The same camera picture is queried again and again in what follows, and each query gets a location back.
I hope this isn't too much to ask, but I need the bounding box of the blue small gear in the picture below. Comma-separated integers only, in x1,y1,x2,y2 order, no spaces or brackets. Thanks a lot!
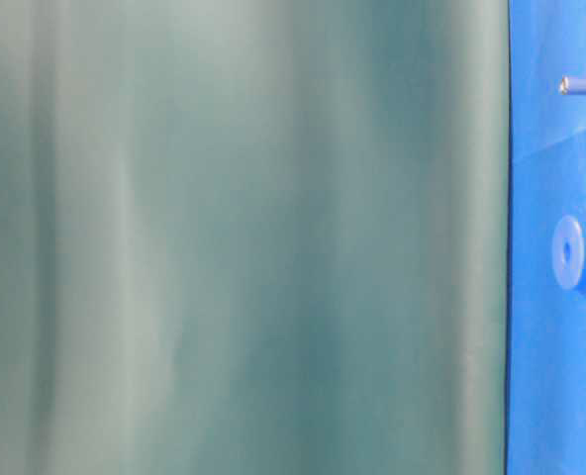
551,205,586,299

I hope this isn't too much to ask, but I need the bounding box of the blue table mat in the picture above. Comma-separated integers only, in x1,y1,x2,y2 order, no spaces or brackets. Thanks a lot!
507,1,586,474

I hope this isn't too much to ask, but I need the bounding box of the green backdrop curtain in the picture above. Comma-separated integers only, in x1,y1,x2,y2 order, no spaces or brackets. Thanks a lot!
0,1,509,474

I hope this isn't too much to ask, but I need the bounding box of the metal shaft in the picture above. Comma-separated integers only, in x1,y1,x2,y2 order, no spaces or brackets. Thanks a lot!
559,76,586,95

